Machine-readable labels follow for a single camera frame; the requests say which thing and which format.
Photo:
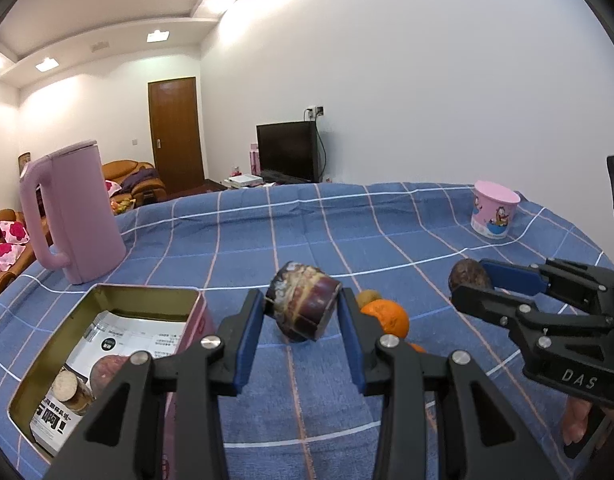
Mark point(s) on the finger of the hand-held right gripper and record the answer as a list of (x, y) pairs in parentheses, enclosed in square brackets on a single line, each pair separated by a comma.
[(482, 302), (512, 277)]

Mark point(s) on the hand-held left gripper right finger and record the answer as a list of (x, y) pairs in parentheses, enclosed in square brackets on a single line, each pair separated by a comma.
[(352, 340)]

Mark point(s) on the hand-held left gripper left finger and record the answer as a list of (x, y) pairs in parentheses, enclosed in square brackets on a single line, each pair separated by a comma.
[(244, 350)]

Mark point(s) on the dark water chestnut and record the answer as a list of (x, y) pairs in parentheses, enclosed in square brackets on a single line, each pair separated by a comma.
[(467, 272)]

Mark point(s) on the large orange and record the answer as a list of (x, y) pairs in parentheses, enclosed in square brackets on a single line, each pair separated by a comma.
[(389, 317)]

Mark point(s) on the small brown round fruit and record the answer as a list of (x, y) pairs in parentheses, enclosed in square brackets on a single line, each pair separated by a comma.
[(369, 295)]

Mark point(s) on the purple sugarcane piece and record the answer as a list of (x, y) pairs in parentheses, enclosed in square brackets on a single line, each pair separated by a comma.
[(302, 300)]

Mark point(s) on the small orange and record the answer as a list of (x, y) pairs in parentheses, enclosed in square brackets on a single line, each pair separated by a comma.
[(418, 348)]

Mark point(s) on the pink tin box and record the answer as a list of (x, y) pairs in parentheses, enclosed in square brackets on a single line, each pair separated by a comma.
[(137, 300)]

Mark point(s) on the pale-ended sugarcane piece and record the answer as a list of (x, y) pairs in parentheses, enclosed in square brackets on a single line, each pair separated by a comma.
[(67, 387)]

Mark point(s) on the person's right hand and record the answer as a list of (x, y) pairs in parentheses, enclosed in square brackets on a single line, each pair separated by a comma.
[(574, 420)]

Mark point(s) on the pink paper cup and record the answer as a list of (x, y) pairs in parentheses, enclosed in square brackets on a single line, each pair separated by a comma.
[(494, 210)]

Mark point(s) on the blue plaid tablecloth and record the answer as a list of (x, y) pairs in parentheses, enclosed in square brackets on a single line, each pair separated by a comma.
[(387, 240)]

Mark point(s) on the white paper leaflet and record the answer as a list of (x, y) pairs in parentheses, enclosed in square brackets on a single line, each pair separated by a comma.
[(137, 335)]

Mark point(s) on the low television stand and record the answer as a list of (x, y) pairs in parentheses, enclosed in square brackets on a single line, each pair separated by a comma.
[(267, 184)]

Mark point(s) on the flat white box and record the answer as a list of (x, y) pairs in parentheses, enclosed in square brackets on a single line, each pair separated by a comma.
[(244, 180)]

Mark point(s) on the pink gift bag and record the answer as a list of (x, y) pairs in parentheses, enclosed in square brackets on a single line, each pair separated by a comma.
[(254, 157)]

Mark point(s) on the black television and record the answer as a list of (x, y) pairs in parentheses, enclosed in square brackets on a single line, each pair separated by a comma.
[(287, 152)]

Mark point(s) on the purple blanket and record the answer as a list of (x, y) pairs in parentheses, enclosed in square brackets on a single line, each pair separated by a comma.
[(139, 178)]

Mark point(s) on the short brown leather sofa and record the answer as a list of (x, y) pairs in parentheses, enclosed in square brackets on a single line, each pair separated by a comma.
[(132, 170)]

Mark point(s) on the pink electric kettle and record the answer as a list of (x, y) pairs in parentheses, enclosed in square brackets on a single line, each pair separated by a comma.
[(82, 210)]

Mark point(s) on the brown wooden door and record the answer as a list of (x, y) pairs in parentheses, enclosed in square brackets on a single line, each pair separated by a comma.
[(174, 135)]

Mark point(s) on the brown standing decoration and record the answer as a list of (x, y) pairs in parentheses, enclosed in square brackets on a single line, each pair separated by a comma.
[(24, 160)]

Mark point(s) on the square ceiling light panel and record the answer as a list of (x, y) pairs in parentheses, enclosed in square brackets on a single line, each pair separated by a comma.
[(158, 36), (45, 64)]

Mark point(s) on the ceiling air vent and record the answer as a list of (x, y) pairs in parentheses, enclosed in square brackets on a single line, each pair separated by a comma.
[(99, 47)]

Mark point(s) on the white wall socket with plugs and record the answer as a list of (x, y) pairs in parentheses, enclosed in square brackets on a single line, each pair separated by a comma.
[(315, 111)]

